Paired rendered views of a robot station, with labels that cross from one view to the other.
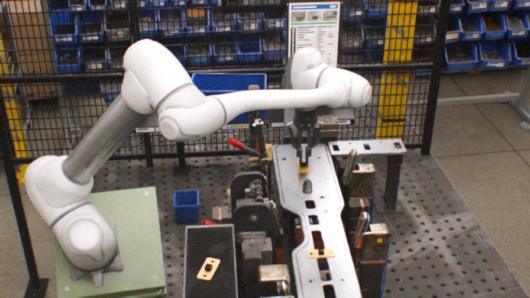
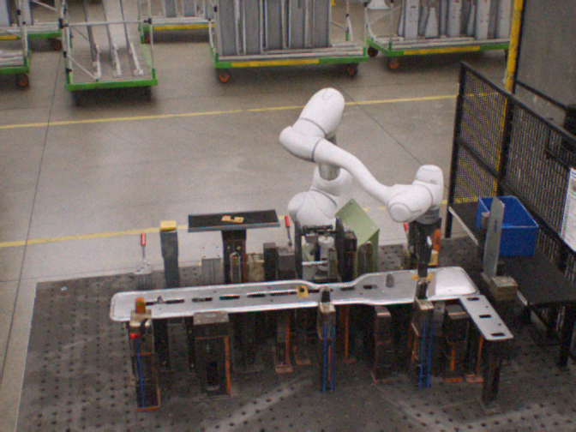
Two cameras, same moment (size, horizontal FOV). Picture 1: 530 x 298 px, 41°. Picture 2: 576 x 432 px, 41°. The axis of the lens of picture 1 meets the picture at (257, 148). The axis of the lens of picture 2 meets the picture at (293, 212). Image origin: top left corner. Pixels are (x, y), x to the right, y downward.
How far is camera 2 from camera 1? 3.06 m
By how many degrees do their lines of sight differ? 74
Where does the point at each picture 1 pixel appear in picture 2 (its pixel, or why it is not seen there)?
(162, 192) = not seen: hidden behind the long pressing
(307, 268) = (283, 286)
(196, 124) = (288, 141)
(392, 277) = (372, 400)
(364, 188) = (417, 321)
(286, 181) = (401, 275)
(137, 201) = (366, 229)
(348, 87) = (391, 196)
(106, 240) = (299, 213)
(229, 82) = (524, 219)
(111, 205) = (359, 221)
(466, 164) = not seen: outside the picture
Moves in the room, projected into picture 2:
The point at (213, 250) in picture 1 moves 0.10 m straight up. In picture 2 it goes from (252, 219) to (251, 196)
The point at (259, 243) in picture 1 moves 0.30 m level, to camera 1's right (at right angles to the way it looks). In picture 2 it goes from (286, 250) to (293, 289)
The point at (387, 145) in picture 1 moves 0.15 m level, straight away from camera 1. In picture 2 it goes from (494, 328) to (538, 331)
